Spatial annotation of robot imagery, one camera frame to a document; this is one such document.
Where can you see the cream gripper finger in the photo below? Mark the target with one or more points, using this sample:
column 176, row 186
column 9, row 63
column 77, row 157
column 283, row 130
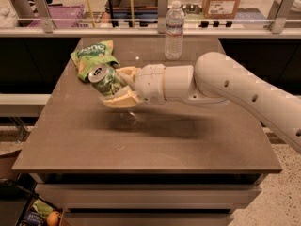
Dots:
column 124, row 98
column 128, row 74

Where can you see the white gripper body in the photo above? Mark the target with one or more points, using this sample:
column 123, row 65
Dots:
column 150, row 83

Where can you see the green soda can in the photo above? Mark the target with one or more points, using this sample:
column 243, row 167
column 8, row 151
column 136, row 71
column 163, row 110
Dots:
column 106, row 80

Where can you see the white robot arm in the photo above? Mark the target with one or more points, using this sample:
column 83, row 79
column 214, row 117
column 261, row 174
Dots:
column 214, row 80

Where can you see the green snack bag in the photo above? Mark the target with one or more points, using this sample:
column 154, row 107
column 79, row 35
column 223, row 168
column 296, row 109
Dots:
column 85, row 59

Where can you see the clear water bottle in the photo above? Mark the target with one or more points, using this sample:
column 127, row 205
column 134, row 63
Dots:
column 174, row 31

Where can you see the purple plastic crate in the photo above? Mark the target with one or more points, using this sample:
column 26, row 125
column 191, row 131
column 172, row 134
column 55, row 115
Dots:
column 61, row 17

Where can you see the cardboard box with label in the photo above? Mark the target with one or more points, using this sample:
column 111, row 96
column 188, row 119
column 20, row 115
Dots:
column 220, row 9

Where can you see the grey table drawer unit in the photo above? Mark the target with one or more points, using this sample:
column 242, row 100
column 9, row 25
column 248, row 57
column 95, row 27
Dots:
column 148, row 204

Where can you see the metal glass railing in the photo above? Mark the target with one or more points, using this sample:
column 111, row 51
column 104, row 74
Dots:
column 95, row 23

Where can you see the orange fruit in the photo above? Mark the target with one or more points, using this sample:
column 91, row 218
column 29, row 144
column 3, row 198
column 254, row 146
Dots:
column 53, row 219

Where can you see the box of snack packages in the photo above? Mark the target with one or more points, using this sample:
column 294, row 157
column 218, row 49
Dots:
column 37, row 214

